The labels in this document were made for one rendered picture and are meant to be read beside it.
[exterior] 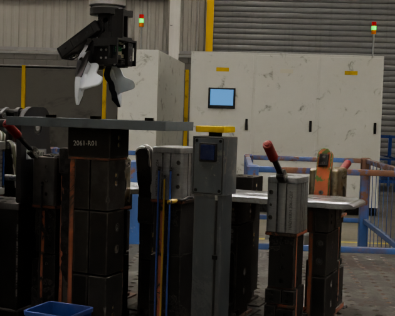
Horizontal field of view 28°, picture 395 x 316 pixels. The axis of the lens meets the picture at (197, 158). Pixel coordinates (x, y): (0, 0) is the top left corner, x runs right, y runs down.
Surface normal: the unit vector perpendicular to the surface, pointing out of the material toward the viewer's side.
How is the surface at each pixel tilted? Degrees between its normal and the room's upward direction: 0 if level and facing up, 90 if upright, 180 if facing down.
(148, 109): 90
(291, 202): 90
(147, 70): 90
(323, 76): 90
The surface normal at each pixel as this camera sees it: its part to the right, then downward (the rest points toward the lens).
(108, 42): -0.47, 0.03
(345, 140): -0.05, 0.05
